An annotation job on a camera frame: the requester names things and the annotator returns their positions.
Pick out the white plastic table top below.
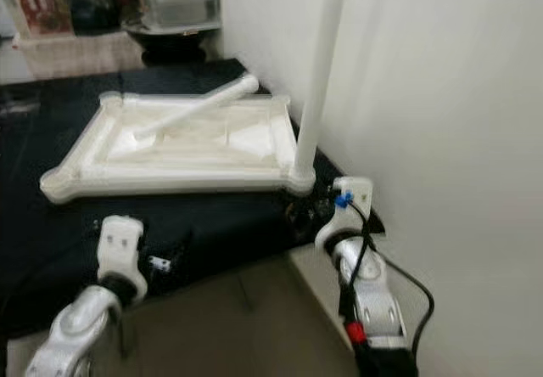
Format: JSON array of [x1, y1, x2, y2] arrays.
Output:
[[40, 91, 316, 204]]

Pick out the white plastic table leg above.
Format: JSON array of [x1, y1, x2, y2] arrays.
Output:
[[288, 0, 349, 191], [132, 73, 260, 140]]

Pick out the black tablecloth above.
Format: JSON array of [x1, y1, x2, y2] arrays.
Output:
[[0, 59, 387, 340]]

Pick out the black round basin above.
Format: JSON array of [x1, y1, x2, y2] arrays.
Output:
[[123, 22, 221, 65]]

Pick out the beige cloth covered bench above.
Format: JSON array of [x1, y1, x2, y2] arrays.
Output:
[[13, 33, 145, 79]]

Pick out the clear plastic storage box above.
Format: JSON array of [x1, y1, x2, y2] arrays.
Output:
[[132, 0, 221, 31]]

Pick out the black bag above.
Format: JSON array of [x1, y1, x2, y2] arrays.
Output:
[[72, 0, 124, 37]]

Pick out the red printed box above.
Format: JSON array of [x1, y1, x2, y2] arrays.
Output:
[[8, 0, 77, 38]]

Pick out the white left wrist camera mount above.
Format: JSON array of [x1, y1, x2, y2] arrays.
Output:
[[98, 216, 147, 306]]

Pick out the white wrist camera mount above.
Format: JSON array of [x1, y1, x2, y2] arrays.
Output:
[[98, 216, 147, 306], [314, 176, 374, 255]]

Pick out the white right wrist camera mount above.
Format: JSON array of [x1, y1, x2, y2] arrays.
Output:
[[314, 176, 374, 255]]

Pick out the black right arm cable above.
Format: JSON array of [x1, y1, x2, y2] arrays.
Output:
[[339, 192, 435, 361]]

